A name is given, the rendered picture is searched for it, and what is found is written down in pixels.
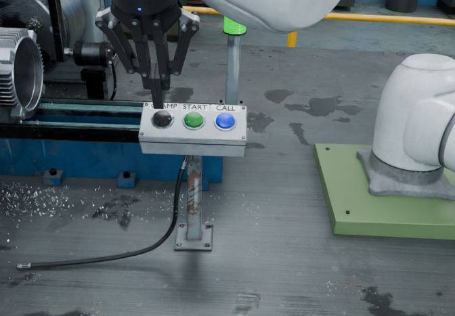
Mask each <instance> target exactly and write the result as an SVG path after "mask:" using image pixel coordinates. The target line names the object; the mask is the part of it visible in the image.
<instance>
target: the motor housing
mask: <svg viewBox="0 0 455 316"><path fill-rule="evenodd" d="M38 46H39V44H36V43H35V41H34V40H33V39H32V38H30V37H29V35H28V30H27V28H1V27H0V49H11V50H12V51H13V52H14V53H15V56H14V64H13V65H11V64H2V63H1V62H0V108H6V110H9V111H11V110H12V108H24V109H25V110H26V118H31V117H33V116H34V114H36V112H37V110H38V107H39V104H41V100H40V97H41V92H42V87H43V76H44V75H45V74H43V72H44V70H43V67H44V66H43V62H42V60H43V58H41V56H42V54H40V53H41V51H39V50H40V47H38Z"/></svg>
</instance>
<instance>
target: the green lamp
mask: <svg viewBox="0 0 455 316"><path fill-rule="evenodd" d="M224 31H225V32H226V33H230V34H242V33H245V32H246V27H245V26H243V25H241V24H239V23H237V22H235V21H233V20H231V19H229V18H227V17H225V16H224Z"/></svg>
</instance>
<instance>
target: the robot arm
mask: <svg viewBox="0 0 455 316"><path fill-rule="evenodd" d="M201 1H202V2H204V3H206V4H207V5H208V6H209V7H211V8H212V9H214V10H215V11H217V12H219V13H220V14H222V15H224V16H225V17H227V18H229V19H231V20H233V21H235V22H237V23H239V24H241V25H243V26H246V27H248V28H252V29H254V30H258V31H261V32H267V33H272V34H277V35H283V34H288V33H291V32H294V31H297V30H303V29H305V28H308V27H310V26H312V25H314V24H316V23H317V22H319V21H320V20H321V19H322V18H324V17H325V16H326V15H328V14H329V13H330V12H331V11H332V10H333V8H334V7H335V6H336V5H337V3H338V2H339V1H340V0H201ZM117 19H118V20H119V21H120V22H121V23H122V24H123V25H125V26H126V27H127V28H128V29H129V30H130V31H131V32H132V36H133V42H134V43H135V49H136V53H137V56H136V54H135V52H134V50H133V49H132V47H131V45H130V43H129V41H128V39H127V37H126V35H125V33H124V32H123V30H122V28H121V25H120V24H119V22H118V20H117ZM178 20H180V27H181V33H180V36H179V40H178V44H177V48H176V51H175V56H174V59H173V60H171V61H169V50H168V43H167V31H168V30H169V29H170V28H171V27H172V26H173V25H174V23H176V21H178ZM95 25H96V26H97V27H98V28H99V29H100V30H101V31H102V32H103V33H104V34H105V35H106V36H107V37H108V40H109V41H110V43H111V45H112V46H113V48H114V50H115V52H116V54H117V56H118V57H119V59H120V61H121V62H122V64H123V66H124V67H125V70H126V71H127V72H128V73H129V74H134V73H135V72H136V73H139V74H140V75H141V76H142V82H143V86H144V89H148V90H151V95H152V103H153V107H154V109H164V105H165V90H169V89H170V86H171V75H170V74H174V75H176V76H178V75H180V74H181V71H182V68H183V63H184V61H185V58H186V54H187V51H188V47H189V44H190V40H191V38H192V37H193V36H194V34H195V33H196V32H197V31H198V30H199V25H200V13H199V12H198V11H192V12H191V13H190V12H188V11H186V10H184V9H182V3H181V1H180V0H112V5H111V6H110V7H109V8H107V9H106V8H105V7H100V8H99V9H98V11H97V16H96V19H95ZM147 35H153V37H154V43H155V46H156V56H157V61H158V63H151V58H150V51H149V46H148V37H147ZM150 64H151V66H150ZM356 156H357V158H358V159H359V160H360V161H361V163H362V166H363V168H364V172H365V174H366V178H367V180H368V183H369V188H368V192H369V193H370V194H371V195H373V196H414V197H428V198H442V199H445V200H455V188H454V187H453V186H452V185H451V184H450V183H449V181H448V180H447V178H446V176H445V175H444V173H443V170H444V167H445V168H447V169H449V170H451V171H452V172H454V173H455V60H454V59H452V58H450V57H448V56H445V55H437V54H428V53H425V54H416V55H411V56H409V57H407V58H406V59H405V60H404V61H403V62H402V63H401V64H400V65H399V66H397V67H396V68H395V70H394V71H393V73H392V74H391V76H390V77H389V79H388V81H387V83H386V85H385V88H384V89H383V92H382V95H381V99H380V102H379V105H378V110H377V114H376V120H375V125H374V136H373V143H372V149H366V148H360V149H358V150H357V154H356Z"/></svg>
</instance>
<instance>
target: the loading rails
mask: <svg viewBox="0 0 455 316"><path fill-rule="evenodd" d="M40 100H41V105H40V104H39V107H38V110H37V112H36V114H34V116H32V117H31V118H25V120H21V121H22V124H21V121H20V120H18V119H16V120H17V122H16V121H15V122H14V123H0V175H26V176H43V184H44V185H61V184H62V183H63V181H64V179H65V177H84V178H104V179H117V180H116V184H117V187H130V188H134V187H135V185H136V183H137V180H138V179H142V180H162V181H176V180H177V177H178V174H179V170H180V167H181V163H182V161H183V157H184V156H185V155H177V154H143V153H142V150H141V147H140V144H139V142H138V140H139V138H138V135H139V126H140V121H141V117H142V108H143V103H144V102H152V101H140V100H121V99H85V98H67V97H40ZM51 102H52V103H53V105H52V104H51ZM46 104H47V105H46ZM43 105H44V106H43ZM31 120H32V121H31ZM38 120H39V123H38V124H39V125H37V122H38ZM18 121H19V122H18ZM30 121H31V123H32V124H30ZM16 123H17V124H16ZM222 179H223V156H202V190H208V189H209V182H220V183H222Z"/></svg>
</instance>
